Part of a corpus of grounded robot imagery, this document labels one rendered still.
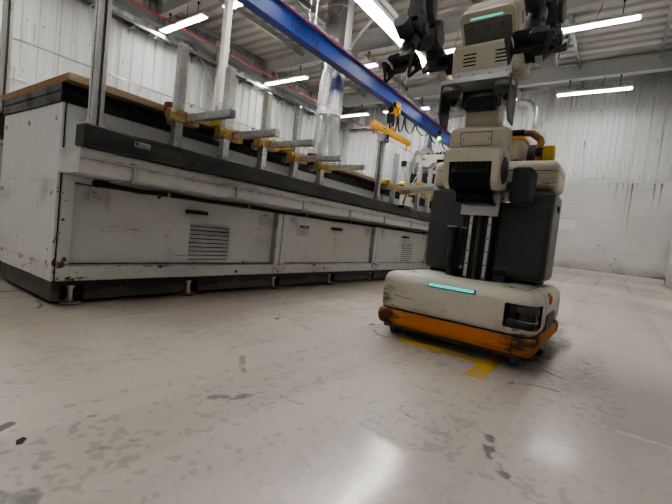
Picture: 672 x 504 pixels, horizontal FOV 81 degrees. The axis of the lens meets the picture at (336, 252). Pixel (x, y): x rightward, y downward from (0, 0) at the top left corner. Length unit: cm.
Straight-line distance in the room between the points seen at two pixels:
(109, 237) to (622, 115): 1197
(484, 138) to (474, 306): 65
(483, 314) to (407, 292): 31
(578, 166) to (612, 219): 161
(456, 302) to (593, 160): 1093
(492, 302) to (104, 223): 163
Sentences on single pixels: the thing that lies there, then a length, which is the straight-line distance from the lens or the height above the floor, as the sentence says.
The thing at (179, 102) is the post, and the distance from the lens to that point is 188.
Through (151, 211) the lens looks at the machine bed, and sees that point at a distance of 207.
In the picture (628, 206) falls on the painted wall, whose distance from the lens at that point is 1215.
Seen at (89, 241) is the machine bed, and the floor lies 26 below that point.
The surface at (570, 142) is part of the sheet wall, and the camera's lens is 1254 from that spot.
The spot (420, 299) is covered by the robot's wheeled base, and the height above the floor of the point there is 18.
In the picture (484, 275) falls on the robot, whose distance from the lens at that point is 183.
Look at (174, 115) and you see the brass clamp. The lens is 185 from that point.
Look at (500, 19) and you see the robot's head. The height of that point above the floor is 127.
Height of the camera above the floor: 42
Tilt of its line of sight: 3 degrees down
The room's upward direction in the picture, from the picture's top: 6 degrees clockwise
